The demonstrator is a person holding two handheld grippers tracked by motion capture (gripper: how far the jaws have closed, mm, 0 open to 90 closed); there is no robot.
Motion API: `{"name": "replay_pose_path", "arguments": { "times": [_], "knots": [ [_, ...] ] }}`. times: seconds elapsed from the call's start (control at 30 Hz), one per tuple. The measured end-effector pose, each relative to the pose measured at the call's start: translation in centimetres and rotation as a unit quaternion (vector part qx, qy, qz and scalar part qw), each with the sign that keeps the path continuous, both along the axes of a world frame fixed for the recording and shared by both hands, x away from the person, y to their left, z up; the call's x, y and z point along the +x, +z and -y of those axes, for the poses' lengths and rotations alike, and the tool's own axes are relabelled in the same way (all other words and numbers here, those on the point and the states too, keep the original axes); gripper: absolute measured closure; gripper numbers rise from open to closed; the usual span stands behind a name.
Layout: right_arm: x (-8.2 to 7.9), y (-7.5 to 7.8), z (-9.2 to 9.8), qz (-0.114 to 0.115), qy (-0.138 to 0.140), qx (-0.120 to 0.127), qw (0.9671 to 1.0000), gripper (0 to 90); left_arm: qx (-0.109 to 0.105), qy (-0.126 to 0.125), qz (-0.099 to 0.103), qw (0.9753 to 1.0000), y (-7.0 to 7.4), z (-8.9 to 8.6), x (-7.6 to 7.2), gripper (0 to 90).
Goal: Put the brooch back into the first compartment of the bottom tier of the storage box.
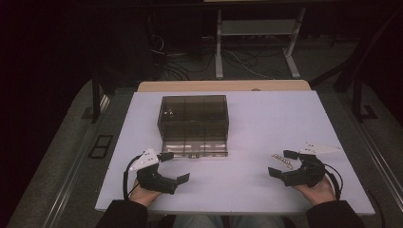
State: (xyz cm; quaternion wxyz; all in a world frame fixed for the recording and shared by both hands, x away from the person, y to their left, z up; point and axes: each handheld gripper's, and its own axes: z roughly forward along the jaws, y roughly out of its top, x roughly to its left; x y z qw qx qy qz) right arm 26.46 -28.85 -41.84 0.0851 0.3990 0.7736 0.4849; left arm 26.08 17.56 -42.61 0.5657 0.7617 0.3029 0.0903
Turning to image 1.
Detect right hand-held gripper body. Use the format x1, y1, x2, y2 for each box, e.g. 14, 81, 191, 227
279, 141, 343, 188

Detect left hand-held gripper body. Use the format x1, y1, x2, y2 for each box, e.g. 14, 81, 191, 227
127, 147, 179, 196

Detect smoky transparent divided box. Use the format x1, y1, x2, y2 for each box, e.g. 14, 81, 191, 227
156, 94, 230, 159

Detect person's left hand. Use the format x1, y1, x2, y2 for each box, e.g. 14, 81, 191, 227
128, 178, 163, 209

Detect person's right hand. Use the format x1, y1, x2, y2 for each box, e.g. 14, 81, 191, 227
292, 175, 337, 207

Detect light wooden table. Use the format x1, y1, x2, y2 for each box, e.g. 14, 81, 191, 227
136, 79, 313, 93

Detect black metal stand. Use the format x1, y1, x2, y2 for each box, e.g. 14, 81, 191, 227
308, 9, 403, 124
81, 61, 116, 124

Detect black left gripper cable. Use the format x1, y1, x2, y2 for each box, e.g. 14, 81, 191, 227
122, 153, 144, 201

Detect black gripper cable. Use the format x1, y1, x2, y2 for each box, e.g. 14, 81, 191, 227
122, 153, 144, 201
322, 162, 344, 201

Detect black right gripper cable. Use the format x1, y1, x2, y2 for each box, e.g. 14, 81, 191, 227
322, 162, 344, 201

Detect aluminium rail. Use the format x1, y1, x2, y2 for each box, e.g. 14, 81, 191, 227
40, 94, 112, 228
339, 93, 403, 205

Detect thin black cable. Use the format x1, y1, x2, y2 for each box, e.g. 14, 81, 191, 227
365, 188, 387, 228

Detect black floor cables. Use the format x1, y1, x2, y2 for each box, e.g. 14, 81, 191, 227
145, 13, 220, 82

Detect white floor cable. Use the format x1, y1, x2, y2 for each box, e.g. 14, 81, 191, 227
221, 48, 275, 81

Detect white metal stand frame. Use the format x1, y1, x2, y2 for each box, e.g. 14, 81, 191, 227
215, 7, 307, 80

